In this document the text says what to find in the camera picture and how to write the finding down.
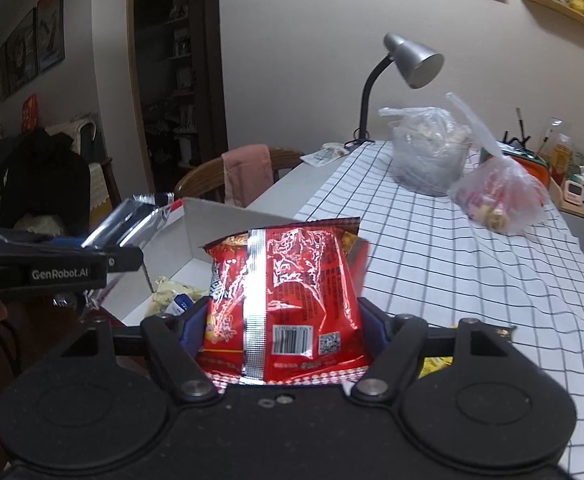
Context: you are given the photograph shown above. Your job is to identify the silver foil snack packet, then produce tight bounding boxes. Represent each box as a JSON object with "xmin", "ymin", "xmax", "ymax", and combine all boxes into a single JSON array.
[{"xmin": 80, "ymin": 193, "xmax": 173, "ymax": 252}]

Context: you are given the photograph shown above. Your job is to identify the red wall decoration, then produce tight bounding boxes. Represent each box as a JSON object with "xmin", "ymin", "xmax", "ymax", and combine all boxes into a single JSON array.
[{"xmin": 21, "ymin": 93, "xmax": 40, "ymax": 134}]

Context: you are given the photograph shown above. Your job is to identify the armchair with pale cover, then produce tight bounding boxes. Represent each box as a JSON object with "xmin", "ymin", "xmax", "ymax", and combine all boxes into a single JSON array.
[{"xmin": 46, "ymin": 114, "xmax": 123, "ymax": 222}]

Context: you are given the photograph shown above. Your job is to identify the clear plastic bag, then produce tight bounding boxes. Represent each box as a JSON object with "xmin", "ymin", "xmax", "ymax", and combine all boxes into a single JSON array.
[{"xmin": 377, "ymin": 105, "xmax": 474, "ymax": 198}]

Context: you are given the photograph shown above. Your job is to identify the black jacket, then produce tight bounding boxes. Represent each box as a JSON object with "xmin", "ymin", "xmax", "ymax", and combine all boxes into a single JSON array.
[{"xmin": 0, "ymin": 127, "xmax": 92, "ymax": 235}]

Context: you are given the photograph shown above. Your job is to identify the brushes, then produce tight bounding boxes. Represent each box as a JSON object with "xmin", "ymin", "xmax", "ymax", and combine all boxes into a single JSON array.
[{"xmin": 502, "ymin": 107, "xmax": 554, "ymax": 151}]

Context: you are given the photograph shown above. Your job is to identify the red cardboard box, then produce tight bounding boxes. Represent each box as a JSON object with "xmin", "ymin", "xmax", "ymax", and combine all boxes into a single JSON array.
[{"xmin": 79, "ymin": 196, "xmax": 371, "ymax": 328}]

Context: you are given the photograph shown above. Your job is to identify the grey desk lamp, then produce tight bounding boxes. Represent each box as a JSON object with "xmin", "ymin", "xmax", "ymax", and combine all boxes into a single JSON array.
[{"xmin": 344, "ymin": 32, "xmax": 446, "ymax": 150}]

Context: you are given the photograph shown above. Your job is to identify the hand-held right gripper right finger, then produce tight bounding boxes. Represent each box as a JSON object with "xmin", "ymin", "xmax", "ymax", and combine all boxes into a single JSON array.
[{"xmin": 352, "ymin": 297, "xmax": 518, "ymax": 403}]

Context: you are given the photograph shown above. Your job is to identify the bookshelf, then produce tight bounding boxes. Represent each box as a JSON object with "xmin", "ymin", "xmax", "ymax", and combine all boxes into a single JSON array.
[{"xmin": 132, "ymin": 0, "xmax": 223, "ymax": 197}]

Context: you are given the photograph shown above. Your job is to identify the wall posters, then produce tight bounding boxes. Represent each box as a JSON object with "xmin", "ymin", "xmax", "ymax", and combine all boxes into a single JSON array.
[{"xmin": 0, "ymin": 0, "xmax": 67, "ymax": 104}]

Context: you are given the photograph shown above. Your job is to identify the white paper packet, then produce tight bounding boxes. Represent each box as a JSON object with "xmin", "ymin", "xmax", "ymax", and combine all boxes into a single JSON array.
[{"xmin": 299, "ymin": 142, "xmax": 353, "ymax": 167}]

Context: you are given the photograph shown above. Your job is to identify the small yellow packet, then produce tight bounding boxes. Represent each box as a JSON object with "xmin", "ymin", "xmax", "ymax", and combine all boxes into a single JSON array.
[{"xmin": 416, "ymin": 356, "xmax": 456, "ymax": 379}]

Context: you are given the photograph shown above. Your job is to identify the amber liquid bottle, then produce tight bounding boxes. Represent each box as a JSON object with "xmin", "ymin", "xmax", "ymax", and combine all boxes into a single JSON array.
[{"xmin": 549, "ymin": 132, "xmax": 574, "ymax": 189}]

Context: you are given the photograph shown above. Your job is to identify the red snack bag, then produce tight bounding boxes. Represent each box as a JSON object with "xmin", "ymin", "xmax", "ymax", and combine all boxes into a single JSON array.
[{"xmin": 195, "ymin": 217, "xmax": 375, "ymax": 387}]

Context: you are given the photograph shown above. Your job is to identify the pale yellow snack packet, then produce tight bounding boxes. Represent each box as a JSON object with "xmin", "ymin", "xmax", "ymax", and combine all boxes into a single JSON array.
[{"xmin": 151, "ymin": 277, "xmax": 211, "ymax": 319}]

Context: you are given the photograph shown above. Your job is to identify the wooden chair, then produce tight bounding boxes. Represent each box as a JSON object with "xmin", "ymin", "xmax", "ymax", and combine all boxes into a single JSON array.
[{"xmin": 174, "ymin": 147, "xmax": 305, "ymax": 209}]

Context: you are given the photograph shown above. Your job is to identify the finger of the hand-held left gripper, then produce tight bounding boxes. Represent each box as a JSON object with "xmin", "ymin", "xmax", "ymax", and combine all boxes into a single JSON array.
[
  {"xmin": 46, "ymin": 236, "xmax": 90, "ymax": 250},
  {"xmin": 106, "ymin": 246, "xmax": 143, "ymax": 273}
]

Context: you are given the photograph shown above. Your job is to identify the orange container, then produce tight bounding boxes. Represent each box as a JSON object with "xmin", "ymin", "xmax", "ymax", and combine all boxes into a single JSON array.
[{"xmin": 496, "ymin": 142, "xmax": 554, "ymax": 182}]

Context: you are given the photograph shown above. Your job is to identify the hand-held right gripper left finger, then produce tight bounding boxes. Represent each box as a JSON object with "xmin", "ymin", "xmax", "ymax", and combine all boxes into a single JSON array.
[{"xmin": 52, "ymin": 297, "xmax": 221, "ymax": 402}]

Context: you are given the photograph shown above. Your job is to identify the checked tablecloth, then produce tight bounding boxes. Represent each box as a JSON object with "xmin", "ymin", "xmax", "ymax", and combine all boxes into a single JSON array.
[{"xmin": 292, "ymin": 140, "xmax": 584, "ymax": 467}]

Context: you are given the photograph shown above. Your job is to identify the white timer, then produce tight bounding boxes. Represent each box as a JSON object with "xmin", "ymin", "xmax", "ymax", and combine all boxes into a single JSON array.
[{"xmin": 562, "ymin": 180, "xmax": 584, "ymax": 207}]

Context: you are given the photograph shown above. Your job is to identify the plastic bag with red snacks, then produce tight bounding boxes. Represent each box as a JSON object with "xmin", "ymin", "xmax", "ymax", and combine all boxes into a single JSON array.
[{"xmin": 446, "ymin": 92, "xmax": 549, "ymax": 237}]

